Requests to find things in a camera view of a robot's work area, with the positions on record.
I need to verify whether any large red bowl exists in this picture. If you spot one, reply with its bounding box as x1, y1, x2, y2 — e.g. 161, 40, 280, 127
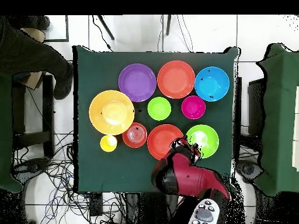
157, 60, 196, 99
147, 124, 185, 161

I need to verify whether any large green bowl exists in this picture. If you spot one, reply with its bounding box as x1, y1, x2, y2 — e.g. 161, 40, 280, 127
186, 124, 220, 159

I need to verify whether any small green bowl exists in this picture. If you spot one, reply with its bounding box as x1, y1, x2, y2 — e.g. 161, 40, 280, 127
147, 96, 172, 121

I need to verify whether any small red bowl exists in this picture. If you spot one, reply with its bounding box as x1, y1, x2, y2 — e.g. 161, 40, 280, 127
121, 122, 148, 149

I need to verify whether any large orange bowl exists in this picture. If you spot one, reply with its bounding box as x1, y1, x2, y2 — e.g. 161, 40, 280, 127
88, 90, 135, 136

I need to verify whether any purple bowl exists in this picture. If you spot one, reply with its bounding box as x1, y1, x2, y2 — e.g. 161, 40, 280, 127
118, 63, 157, 103

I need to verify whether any yellow cup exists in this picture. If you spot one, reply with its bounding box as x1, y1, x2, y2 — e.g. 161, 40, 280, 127
99, 134, 118, 153

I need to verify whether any pink bowl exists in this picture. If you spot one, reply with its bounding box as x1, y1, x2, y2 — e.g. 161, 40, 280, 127
181, 95, 207, 120

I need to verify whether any dark green table cloth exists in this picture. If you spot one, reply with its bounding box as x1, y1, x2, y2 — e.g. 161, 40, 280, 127
72, 44, 241, 195

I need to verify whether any blue bowl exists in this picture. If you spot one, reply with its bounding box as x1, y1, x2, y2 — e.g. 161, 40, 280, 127
194, 66, 231, 103

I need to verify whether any black power box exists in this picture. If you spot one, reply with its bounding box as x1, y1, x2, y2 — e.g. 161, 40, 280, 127
89, 192, 104, 217

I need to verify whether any black tripod leg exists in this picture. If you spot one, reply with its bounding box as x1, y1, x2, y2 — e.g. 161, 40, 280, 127
165, 15, 172, 36
96, 15, 115, 41

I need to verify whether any brown cardboard box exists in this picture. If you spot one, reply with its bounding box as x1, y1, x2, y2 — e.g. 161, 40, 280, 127
20, 27, 46, 90

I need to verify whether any green cloth covered table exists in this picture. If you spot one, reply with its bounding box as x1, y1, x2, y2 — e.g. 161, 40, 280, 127
0, 74, 24, 193
255, 43, 299, 197

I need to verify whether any person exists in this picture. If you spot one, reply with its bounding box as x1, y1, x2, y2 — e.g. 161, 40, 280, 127
0, 15, 74, 100

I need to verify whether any white board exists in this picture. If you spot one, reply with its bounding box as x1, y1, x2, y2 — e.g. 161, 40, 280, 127
291, 86, 299, 172

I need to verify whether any tangle of floor cables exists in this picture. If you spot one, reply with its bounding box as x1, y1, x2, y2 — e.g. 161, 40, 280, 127
12, 130, 127, 224

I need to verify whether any black stool frame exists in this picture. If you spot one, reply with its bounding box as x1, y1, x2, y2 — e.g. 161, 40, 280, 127
12, 75, 54, 157

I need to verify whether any black cable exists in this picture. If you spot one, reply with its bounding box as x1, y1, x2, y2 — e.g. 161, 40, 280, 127
92, 15, 113, 51

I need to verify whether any black floor frame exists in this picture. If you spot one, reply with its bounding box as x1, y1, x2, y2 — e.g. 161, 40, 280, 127
44, 15, 70, 43

